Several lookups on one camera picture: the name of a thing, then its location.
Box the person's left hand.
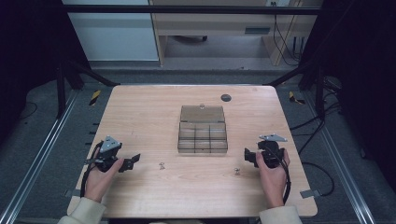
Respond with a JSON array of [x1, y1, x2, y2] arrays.
[[83, 147, 125, 203]]

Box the white cabinet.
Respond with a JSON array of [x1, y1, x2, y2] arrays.
[[61, 0, 160, 62]]

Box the clear plastic compartment box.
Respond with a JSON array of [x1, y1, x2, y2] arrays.
[[177, 104, 229, 154]]

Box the black hanging cables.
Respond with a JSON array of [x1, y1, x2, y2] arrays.
[[272, 13, 307, 67]]

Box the light wooden desk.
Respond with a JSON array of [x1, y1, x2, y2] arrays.
[[148, 0, 323, 67]]

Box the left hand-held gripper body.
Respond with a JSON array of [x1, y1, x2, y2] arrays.
[[85, 135, 125, 173]]

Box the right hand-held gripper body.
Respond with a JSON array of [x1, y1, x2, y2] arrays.
[[256, 133, 288, 170]]

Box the left hand-held gripper cable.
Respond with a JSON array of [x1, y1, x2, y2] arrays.
[[79, 140, 105, 199]]

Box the black metal crossbar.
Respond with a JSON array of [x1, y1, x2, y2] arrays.
[[62, 4, 323, 16]]

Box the hand-held gripper cable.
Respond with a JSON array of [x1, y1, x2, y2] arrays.
[[268, 146, 292, 205], [79, 140, 105, 199]]

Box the black floor cable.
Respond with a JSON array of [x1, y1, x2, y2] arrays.
[[289, 101, 342, 198]]

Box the person's right hand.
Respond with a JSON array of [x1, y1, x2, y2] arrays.
[[255, 148, 291, 209]]

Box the yellow black striped tape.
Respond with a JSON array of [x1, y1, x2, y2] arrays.
[[288, 91, 306, 105], [89, 90, 103, 106]]

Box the aluminium floor rail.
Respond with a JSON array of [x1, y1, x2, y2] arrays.
[[0, 90, 80, 224], [303, 91, 377, 224]]

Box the right hand-held gripper cable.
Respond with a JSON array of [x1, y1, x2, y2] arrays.
[[268, 146, 292, 205]]

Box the black metal frame strut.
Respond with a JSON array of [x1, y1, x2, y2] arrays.
[[55, 59, 121, 119], [264, 60, 327, 119]]

